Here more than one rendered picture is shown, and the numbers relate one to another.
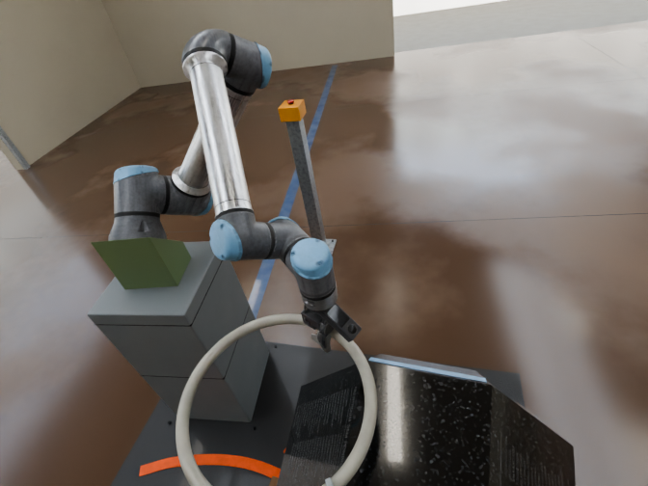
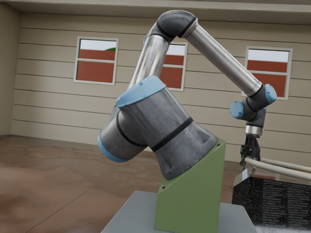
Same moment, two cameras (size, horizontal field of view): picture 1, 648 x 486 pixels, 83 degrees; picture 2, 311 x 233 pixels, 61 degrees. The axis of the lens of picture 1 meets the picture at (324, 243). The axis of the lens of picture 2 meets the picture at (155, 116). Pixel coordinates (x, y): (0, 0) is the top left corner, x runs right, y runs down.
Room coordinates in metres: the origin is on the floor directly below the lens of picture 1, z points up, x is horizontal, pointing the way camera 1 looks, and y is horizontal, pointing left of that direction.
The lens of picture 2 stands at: (1.32, 1.41, 1.14)
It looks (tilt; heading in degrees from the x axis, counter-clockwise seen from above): 1 degrees down; 264
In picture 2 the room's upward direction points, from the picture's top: 6 degrees clockwise
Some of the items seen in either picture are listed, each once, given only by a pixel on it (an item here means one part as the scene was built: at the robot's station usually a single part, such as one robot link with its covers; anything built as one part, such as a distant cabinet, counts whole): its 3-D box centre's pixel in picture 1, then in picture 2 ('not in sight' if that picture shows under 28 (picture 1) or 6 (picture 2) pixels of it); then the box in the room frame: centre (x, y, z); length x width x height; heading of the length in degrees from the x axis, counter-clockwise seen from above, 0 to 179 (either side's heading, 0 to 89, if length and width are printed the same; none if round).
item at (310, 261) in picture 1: (312, 268); (256, 115); (0.63, 0.04, 1.19); 0.10 x 0.09 x 0.12; 26
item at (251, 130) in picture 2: (318, 293); (254, 131); (0.63, 0.04, 1.10); 0.10 x 0.09 x 0.05; 134
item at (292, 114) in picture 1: (308, 185); not in sight; (2.08, 0.03, 0.54); 0.20 x 0.20 x 1.09; 69
